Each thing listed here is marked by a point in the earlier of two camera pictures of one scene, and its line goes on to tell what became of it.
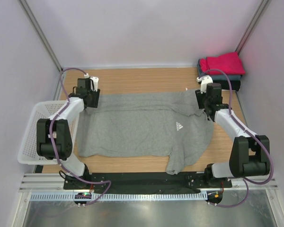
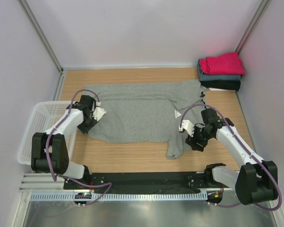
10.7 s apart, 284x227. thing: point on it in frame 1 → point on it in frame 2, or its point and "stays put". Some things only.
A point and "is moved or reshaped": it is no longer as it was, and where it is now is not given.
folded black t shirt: (235, 84) stays put
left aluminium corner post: (38, 29) stays put
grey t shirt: (172, 124) is moved or reshaped
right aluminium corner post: (253, 22) stays put
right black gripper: (199, 97) → (192, 141)
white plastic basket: (41, 110) stays put
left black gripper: (94, 104) → (85, 129)
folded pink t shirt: (229, 63) stays put
